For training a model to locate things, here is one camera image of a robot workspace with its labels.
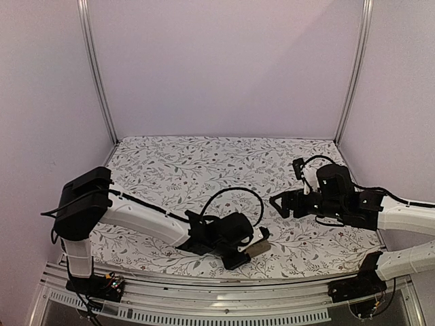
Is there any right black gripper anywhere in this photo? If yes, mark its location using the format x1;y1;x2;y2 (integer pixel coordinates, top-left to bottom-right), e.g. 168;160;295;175
270;188;345;220

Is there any white remote control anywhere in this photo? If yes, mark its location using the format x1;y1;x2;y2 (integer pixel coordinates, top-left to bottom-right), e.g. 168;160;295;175
245;240;271;258

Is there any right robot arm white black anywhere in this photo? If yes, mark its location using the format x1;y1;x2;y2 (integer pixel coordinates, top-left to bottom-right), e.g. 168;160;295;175
269;162;434;296

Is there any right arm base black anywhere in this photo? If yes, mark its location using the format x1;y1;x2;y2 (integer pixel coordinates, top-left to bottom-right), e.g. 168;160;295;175
328;251;387;303

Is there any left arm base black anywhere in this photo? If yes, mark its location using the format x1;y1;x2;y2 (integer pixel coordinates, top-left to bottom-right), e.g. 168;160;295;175
66;272;125;303

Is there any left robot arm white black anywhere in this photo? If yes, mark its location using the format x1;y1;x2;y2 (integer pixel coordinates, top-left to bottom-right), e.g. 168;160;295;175
44;166;265;295

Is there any floral patterned table mat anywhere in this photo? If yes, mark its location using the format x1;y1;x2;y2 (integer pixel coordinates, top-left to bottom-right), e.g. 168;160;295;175
90;137;382;279

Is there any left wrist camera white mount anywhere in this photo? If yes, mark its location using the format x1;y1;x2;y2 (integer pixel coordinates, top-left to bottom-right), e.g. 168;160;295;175
237;227;270;253

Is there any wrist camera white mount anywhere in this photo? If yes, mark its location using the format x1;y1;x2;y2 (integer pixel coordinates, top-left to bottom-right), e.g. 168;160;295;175
237;227;270;253
292;158;319;195

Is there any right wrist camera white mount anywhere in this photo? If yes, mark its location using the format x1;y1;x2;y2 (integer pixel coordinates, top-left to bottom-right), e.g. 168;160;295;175
292;158;319;195

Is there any left black camera cable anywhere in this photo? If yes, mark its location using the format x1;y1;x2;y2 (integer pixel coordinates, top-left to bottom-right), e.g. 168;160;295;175
200;187;265;228

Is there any black camera cable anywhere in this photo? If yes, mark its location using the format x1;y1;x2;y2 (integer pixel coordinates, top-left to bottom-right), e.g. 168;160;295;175
200;187;265;228
304;155;336;170

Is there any right black camera cable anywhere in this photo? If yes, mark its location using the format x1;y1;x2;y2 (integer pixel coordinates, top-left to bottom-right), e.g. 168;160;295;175
304;155;336;170

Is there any front aluminium rail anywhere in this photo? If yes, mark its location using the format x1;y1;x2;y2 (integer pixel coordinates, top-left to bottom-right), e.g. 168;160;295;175
29;263;425;326

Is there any right aluminium frame post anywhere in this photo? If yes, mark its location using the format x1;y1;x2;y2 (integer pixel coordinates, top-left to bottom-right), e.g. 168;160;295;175
334;0;374;147

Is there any aluminium frame post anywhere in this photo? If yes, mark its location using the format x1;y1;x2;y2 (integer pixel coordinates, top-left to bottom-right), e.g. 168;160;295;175
334;0;374;147
77;0;119;145

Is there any left aluminium frame post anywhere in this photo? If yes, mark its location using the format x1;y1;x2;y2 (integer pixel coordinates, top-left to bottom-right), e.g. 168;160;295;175
77;0;119;145

